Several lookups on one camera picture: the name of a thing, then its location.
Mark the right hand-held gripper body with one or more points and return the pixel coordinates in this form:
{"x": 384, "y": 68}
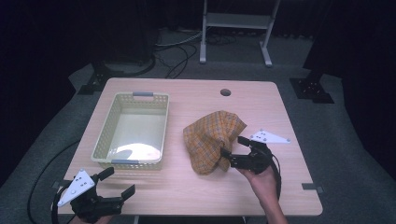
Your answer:
{"x": 257, "y": 155}

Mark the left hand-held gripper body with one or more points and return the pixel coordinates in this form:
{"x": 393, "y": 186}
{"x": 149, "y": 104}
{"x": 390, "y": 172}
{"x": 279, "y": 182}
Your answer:
{"x": 90, "y": 199}

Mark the yellow plaid cloth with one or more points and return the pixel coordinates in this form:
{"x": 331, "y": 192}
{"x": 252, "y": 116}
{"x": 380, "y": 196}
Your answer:
{"x": 208, "y": 140}

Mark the pale yellow perforated plastic basket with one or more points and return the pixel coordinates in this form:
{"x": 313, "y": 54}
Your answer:
{"x": 104, "y": 137}

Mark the person's left hand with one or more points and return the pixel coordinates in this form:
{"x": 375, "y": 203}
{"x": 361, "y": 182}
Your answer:
{"x": 102, "y": 219}

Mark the person's right hand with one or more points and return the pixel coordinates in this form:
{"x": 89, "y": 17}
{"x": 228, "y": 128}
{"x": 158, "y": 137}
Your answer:
{"x": 260, "y": 183}

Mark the black stand base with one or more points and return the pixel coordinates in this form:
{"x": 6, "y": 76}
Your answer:
{"x": 311, "y": 88}
{"x": 99, "y": 79}

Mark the grey metal stand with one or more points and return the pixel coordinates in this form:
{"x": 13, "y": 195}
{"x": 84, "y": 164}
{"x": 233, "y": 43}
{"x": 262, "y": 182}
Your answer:
{"x": 236, "y": 21}

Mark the grey table edge bracket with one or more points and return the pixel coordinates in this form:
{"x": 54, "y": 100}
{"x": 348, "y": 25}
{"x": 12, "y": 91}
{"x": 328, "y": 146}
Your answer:
{"x": 312, "y": 187}
{"x": 59, "y": 184}

